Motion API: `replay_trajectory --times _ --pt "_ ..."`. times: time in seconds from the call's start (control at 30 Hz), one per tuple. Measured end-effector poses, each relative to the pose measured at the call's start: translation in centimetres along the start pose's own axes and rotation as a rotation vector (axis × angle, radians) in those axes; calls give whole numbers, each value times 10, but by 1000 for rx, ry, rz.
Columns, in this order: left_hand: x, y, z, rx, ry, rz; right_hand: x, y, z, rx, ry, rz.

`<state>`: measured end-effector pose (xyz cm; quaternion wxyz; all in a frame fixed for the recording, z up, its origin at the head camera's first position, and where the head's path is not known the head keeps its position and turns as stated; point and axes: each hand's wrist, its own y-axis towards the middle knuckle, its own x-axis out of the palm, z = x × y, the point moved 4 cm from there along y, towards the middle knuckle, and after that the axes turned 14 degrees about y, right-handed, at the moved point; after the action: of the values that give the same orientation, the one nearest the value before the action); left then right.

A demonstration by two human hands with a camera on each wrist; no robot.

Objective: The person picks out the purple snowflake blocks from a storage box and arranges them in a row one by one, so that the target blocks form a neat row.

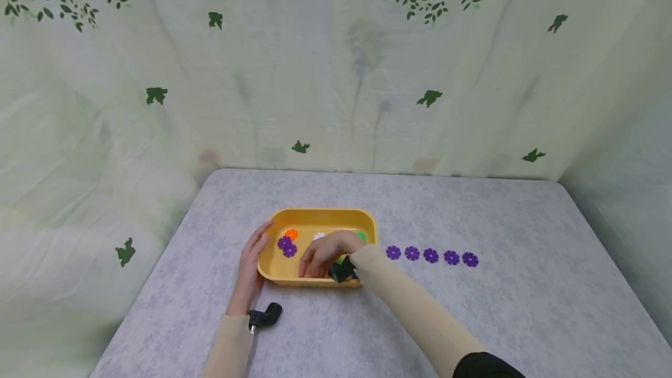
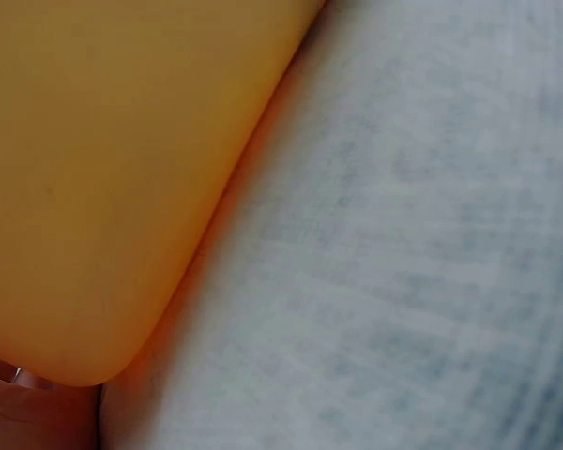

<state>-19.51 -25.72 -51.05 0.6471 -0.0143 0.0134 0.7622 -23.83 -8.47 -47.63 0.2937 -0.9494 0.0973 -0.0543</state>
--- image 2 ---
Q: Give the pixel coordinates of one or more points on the person's left hand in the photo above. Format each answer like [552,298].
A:
[37,417]

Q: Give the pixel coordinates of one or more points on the yellow plastic container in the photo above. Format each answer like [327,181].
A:
[112,178]

